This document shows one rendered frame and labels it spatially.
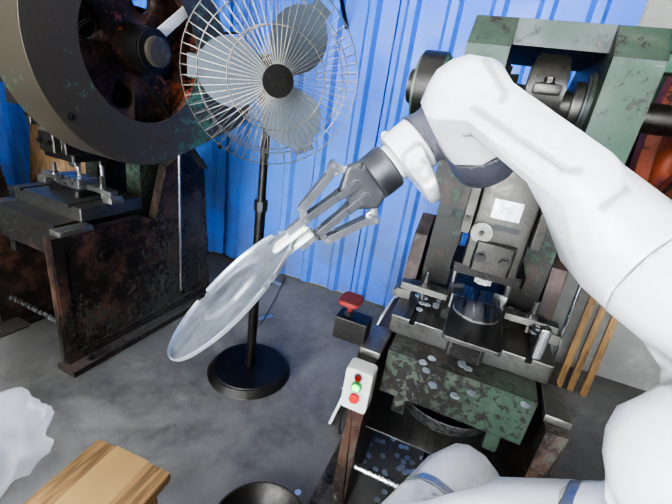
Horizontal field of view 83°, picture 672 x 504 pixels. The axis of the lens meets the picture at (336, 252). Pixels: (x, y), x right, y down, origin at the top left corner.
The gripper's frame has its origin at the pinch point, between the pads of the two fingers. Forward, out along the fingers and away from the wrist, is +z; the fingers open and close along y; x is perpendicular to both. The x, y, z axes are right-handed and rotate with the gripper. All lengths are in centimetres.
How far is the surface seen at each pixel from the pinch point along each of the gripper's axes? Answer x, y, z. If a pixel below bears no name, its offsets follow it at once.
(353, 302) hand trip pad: -30.4, -33.6, 6.5
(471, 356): -21, -63, -10
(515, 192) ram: -30, -35, -44
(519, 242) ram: -27, -46, -38
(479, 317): -23, -56, -18
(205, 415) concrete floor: -63, -55, 92
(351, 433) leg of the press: -23, -65, 32
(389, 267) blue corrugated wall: -160, -101, 3
